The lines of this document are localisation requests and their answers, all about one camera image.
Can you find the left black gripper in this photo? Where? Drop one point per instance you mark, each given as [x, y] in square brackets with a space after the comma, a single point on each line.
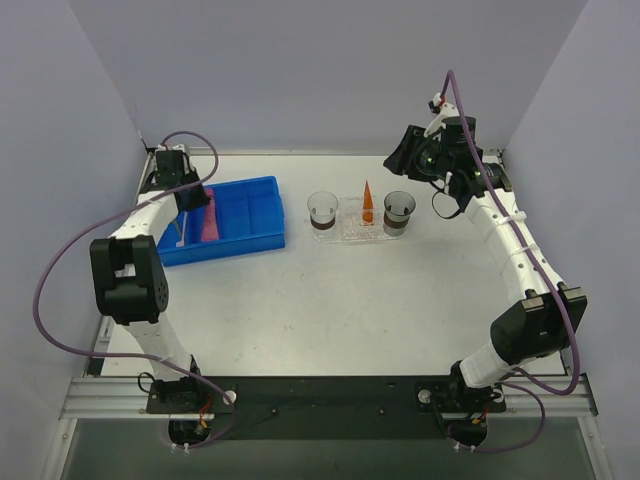
[192, 198]

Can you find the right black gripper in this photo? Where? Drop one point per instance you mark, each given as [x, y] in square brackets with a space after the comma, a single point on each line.
[405, 151]

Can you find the clear brown-banded cup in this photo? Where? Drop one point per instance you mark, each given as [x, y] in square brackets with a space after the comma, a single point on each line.
[398, 207]

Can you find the orange toothpaste tube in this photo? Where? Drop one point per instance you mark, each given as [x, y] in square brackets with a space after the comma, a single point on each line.
[368, 205]

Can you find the clear acrylic toothbrush holder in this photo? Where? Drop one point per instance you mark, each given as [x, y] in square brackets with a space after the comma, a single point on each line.
[349, 227]

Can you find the clear blue-tinted cup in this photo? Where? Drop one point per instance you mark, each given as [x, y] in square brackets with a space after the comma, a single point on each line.
[322, 207]

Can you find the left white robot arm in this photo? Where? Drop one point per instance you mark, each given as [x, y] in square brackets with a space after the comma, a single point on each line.
[130, 284]

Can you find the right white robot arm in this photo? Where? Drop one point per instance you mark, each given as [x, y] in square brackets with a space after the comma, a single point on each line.
[544, 313]

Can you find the pink toothpaste tube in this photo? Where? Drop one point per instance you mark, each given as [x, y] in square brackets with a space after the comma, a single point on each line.
[209, 231]

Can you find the white toothbrush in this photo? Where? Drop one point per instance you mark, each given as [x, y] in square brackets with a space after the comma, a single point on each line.
[182, 230]

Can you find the clear textured oval tray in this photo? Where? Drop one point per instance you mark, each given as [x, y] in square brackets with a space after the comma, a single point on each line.
[353, 224]

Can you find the blue plastic bin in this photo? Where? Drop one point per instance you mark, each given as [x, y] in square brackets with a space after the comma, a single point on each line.
[250, 219]

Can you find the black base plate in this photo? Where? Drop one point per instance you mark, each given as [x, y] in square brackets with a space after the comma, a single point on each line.
[323, 408]

